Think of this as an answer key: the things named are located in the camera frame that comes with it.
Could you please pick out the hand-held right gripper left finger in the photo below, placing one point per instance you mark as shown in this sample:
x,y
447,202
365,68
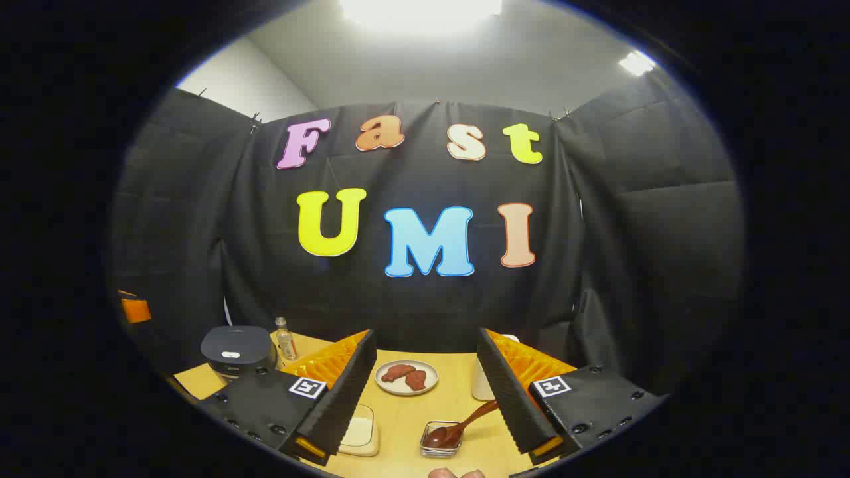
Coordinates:
x,y
345,392

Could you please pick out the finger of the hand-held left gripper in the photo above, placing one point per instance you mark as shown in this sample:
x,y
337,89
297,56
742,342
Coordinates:
x,y
136,310

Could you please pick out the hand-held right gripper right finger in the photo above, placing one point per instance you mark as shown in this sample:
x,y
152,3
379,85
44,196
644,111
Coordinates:
x,y
508,392

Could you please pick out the white chopstick holder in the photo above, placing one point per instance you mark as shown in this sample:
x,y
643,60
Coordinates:
x,y
481,382

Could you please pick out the dark wooden spoon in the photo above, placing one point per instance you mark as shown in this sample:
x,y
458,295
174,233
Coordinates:
x,y
458,428

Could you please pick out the dark grey rice cooker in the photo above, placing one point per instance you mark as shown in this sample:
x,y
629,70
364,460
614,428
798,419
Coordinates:
x,y
236,345

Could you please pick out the cream rectangular dish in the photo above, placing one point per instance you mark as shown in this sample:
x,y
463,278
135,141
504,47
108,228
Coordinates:
x,y
362,431

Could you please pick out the red meat piece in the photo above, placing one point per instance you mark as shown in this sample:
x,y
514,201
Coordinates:
x,y
397,372
417,380

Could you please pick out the small clear bottle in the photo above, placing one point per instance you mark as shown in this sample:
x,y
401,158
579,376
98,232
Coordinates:
x,y
286,342

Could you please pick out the round white plate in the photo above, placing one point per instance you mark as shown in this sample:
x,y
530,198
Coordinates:
x,y
431,372

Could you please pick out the small square glass bowl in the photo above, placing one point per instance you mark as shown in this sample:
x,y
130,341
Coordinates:
x,y
430,451

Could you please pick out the black backdrop cloth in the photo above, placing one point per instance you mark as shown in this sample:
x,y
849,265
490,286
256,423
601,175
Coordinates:
x,y
199,199

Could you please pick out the ceiling light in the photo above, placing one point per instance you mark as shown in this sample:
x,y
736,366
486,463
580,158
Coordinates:
x,y
636,63
422,10

